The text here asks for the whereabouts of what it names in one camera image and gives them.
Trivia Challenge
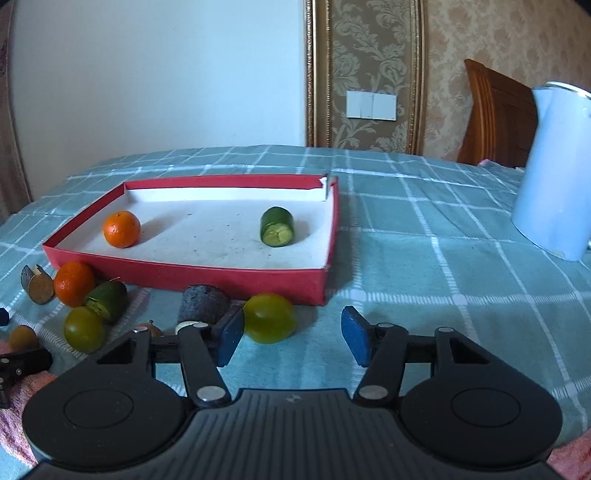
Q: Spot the brown longan fruit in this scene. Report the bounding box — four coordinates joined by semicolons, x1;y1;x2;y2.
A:
8;325;39;352
135;321;162;338

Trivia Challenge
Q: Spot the brown sugarcane piece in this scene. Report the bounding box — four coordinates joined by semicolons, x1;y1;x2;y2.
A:
20;265;55;305

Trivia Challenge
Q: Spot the orange mandarin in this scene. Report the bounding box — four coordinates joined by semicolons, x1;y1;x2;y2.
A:
53;261;96;308
102;210;141;249

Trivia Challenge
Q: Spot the dark purple yam piece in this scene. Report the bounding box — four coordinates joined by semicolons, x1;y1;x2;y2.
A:
177;284;230;324

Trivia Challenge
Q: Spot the green tomato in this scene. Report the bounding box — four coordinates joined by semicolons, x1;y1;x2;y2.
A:
64;307;107;354
242;293;297;344

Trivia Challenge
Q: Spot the green cucumber piece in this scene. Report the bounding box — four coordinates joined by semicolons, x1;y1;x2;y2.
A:
259;206;296;248

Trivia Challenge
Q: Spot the dark green cucumber end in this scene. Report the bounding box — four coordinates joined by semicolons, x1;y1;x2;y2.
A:
84;280;128;325

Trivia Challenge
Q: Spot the red shallow cardboard box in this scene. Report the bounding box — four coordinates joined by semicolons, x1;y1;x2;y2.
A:
43;174;339;305

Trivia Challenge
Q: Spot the white electric kettle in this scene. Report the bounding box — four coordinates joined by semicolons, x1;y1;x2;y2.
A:
512;81;590;261

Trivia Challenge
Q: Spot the wooden headboard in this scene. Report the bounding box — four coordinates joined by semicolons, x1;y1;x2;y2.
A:
458;59;538;168

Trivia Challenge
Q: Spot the gold framed wallpaper panel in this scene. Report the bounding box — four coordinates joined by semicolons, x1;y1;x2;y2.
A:
304;0;427;154

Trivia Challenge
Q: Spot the white wall switch panel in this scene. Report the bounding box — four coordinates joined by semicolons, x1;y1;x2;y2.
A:
346;90;397;121

